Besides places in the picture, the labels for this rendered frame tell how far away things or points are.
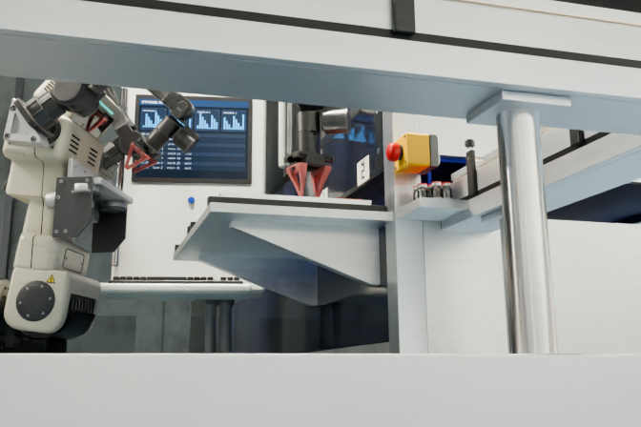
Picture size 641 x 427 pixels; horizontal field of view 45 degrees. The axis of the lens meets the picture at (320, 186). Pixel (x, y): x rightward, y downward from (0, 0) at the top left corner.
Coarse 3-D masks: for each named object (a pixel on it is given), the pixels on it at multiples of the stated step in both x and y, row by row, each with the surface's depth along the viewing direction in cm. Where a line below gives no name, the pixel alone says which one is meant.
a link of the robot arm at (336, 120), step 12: (300, 108) 184; (312, 108) 184; (324, 108) 182; (336, 108) 182; (324, 120) 180; (336, 120) 180; (348, 120) 182; (324, 132) 182; (336, 132) 182; (348, 132) 182
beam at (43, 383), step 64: (0, 384) 67; (64, 384) 68; (128, 384) 70; (192, 384) 71; (256, 384) 73; (320, 384) 75; (384, 384) 76; (448, 384) 78; (512, 384) 80; (576, 384) 82; (640, 384) 85
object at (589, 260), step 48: (432, 240) 170; (480, 240) 173; (576, 240) 180; (624, 240) 184; (432, 288) 167; (480, 288) 170; (576, 288) 177; (624, 288) 181; (432, 336) 165; (480, 336) 168; (576, 336) 175; (624, 336) 178
